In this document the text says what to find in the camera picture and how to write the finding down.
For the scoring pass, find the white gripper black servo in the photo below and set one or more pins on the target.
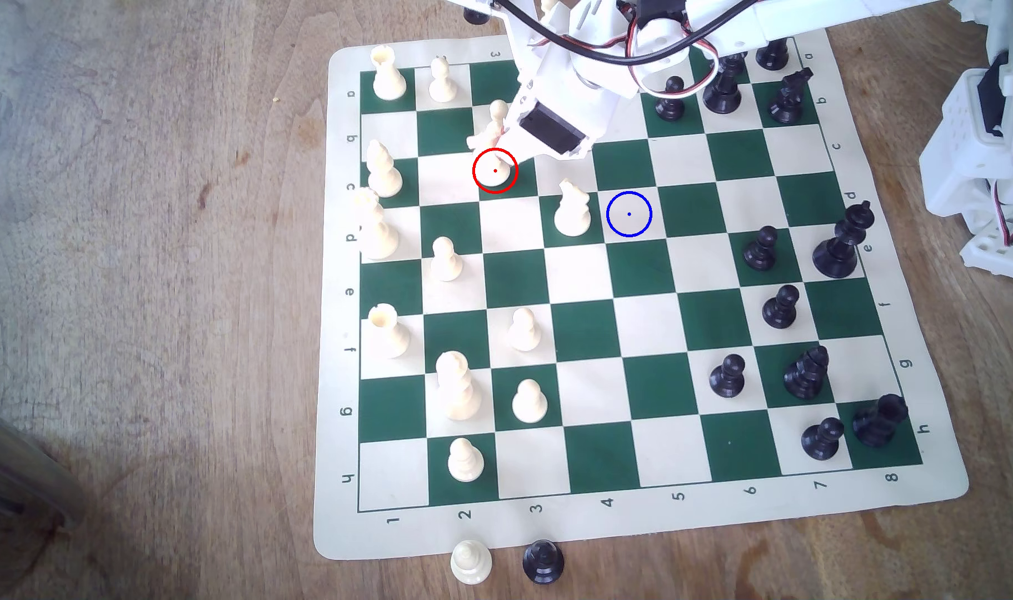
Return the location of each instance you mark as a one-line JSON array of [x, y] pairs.
[[550, 131]]

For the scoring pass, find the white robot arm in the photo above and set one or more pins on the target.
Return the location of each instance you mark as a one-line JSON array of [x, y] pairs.
[[806, 18]]

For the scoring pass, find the white chess knight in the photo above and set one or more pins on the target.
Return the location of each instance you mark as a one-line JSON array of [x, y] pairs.
[[572, 215]]

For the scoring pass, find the white chess rook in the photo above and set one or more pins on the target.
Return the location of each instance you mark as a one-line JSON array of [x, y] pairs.
[[388, 332], [388, 79]]

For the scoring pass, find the white chess bishop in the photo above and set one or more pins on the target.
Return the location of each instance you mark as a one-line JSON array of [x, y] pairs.
[[383, 175]]

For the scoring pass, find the black chess pawn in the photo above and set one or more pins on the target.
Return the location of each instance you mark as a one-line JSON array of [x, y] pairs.
[[760, 252], [822, 442], [544, 562], [669, 107], [780, 310], [727, 379]]

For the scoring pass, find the white chess queen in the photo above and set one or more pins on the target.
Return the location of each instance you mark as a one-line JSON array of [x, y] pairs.
[[377, 233]]

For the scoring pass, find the black chess queen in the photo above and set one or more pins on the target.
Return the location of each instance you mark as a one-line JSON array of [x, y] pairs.
[[722, 96]]

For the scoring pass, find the green white chess mat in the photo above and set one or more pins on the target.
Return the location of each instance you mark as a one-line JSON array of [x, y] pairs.
[[585, 333]]

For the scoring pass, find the black chess rook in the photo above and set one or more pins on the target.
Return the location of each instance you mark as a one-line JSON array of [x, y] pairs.
[[773, 57], [879, 423]]

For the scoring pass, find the white chess king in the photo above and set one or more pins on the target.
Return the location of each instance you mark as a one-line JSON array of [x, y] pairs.
[[458, 396]]

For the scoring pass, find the black chess knight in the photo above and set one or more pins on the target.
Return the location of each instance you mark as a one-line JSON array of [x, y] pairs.
[[788, 102], [805, 377]]

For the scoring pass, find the black chess king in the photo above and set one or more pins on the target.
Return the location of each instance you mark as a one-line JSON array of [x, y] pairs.
[[836, 254]]

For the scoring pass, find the white pawn a2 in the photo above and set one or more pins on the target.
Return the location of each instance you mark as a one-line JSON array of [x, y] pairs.
[[442, 83]]

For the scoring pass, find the grey metal object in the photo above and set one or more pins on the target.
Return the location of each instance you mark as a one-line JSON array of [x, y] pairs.
[[19, 467]]

